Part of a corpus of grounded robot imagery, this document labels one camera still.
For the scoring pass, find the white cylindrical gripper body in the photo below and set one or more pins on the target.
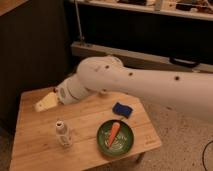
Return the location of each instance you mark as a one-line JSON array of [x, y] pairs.
[[71, 90]]

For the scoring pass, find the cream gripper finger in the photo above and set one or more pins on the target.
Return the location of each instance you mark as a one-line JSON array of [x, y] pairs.
[[47, 102]]

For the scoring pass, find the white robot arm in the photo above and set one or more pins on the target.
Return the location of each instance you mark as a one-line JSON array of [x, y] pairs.
[[185, 92]]

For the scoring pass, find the clear plastic bottle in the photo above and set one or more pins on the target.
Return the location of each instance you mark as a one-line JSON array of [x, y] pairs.
[[63, 133]]

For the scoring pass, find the blue sponge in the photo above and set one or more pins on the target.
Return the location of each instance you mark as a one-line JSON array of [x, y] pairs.
[[123, 110]]

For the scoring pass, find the wooden table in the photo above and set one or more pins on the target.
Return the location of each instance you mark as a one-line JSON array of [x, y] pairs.
[[36, 147]]

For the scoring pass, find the orange carrot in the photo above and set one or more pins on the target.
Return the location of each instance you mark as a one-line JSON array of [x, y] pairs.
[[114, 130]]

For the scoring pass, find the green round plate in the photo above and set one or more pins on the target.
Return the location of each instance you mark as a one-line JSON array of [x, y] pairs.
[[122, 142]]

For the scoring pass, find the grey metal shelf beam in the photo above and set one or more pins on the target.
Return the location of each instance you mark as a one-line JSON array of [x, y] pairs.
[[134, 59]]

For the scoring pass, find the metal vertical pole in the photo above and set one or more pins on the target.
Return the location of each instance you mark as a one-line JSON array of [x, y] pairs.
[[81, 37]]

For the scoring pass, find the upper wooden shelf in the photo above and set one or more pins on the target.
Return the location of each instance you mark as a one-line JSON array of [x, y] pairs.
[[153, 8]]

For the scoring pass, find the black handle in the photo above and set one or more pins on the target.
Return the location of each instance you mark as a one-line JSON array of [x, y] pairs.
[[183, 63]]

